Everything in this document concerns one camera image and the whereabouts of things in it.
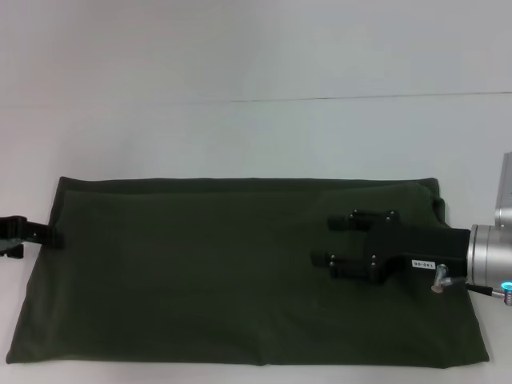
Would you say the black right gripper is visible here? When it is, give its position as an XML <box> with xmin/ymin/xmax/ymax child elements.
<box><xmin>310</xmin><ymin>207</ymin><xmax>473</xmax><ymax>287</ymax></box>

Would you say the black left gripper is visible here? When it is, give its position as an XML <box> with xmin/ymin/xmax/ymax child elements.
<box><xmin>0</xmin><ymin>214</ymin><xmax>66</xmax><ymax>261</ymax></box>

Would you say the dark green FREE shirt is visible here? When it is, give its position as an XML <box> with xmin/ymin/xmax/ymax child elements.
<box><xmin>6</xmin><ymin>176</ymin><xmax>492</xmax><ymax>358</ymax></box>

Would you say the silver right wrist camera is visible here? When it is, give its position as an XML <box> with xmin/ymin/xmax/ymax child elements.
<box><xmin>494</xmin><ymin>151</ymin><xmax>512</xmax><ymax>230</ymax></box>

